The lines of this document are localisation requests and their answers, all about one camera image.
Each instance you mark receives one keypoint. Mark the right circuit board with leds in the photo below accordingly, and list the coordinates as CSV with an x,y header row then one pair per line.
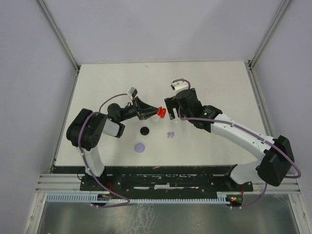
x,y
236,200

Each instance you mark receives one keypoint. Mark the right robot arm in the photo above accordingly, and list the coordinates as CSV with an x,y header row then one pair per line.
x,y
274,156

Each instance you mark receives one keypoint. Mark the aluminium frame post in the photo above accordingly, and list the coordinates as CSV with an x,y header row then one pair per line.
x,y
273,26
57,32

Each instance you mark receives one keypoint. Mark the white earbud charging case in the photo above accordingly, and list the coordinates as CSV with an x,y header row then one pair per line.
x,y
155,118

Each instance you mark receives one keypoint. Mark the purple earbud charging case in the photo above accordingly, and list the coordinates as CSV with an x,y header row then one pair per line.
x,y
139,147

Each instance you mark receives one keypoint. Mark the left aluminium frame post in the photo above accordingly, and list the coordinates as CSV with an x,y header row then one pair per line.
x,y
57,32

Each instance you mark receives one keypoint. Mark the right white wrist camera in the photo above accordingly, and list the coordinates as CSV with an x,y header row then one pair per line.
x,y
179,85

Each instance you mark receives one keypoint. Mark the aluminium frame rail front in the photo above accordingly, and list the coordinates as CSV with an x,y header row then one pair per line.
x,y
69,183

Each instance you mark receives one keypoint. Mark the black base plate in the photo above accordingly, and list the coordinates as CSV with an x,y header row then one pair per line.
x,y
198,181

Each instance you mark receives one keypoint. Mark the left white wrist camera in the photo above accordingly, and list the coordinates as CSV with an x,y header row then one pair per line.
x,y
132,93

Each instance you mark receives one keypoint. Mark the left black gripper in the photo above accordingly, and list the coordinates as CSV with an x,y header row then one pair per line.
x,y
145,110

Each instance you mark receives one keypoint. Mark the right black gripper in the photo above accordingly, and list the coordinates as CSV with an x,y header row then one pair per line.
x,y
171,103

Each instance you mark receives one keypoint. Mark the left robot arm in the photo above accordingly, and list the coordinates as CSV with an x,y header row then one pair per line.
x,y
85,131

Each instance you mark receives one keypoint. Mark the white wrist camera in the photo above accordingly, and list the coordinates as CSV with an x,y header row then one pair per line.
x,y
132,93
179,85

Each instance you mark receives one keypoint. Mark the right aluminium frame post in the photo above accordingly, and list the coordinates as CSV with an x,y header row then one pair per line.
x,y
273,26

